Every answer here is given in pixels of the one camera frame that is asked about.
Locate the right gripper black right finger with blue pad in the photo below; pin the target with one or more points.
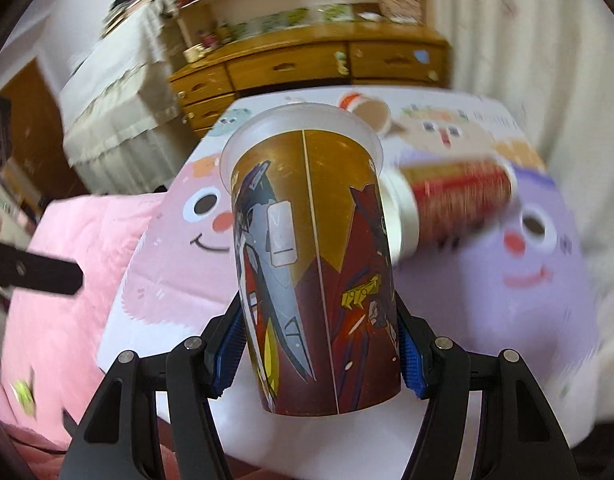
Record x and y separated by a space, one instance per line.
518 437

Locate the cartoon monster tablecloth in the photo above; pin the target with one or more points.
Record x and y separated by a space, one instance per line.
518 281

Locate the orange rimmed paper cup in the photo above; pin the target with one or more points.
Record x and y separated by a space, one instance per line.
373 111

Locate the clear plastic cup printed sleeve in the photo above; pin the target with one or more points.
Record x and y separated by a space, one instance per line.
313 263

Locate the tall red paper cup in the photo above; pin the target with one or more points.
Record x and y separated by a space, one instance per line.
429 202

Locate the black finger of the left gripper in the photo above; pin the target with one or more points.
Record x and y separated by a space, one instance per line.
39 273

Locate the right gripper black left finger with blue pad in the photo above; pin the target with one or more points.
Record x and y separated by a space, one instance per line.
117 437

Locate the white floral curtain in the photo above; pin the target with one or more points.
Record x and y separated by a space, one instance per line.
551 62

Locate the white lace covered furniture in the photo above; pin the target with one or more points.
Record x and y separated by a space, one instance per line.
123 126

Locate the wooden dresser with drawers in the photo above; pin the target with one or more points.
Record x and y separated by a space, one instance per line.
264 45

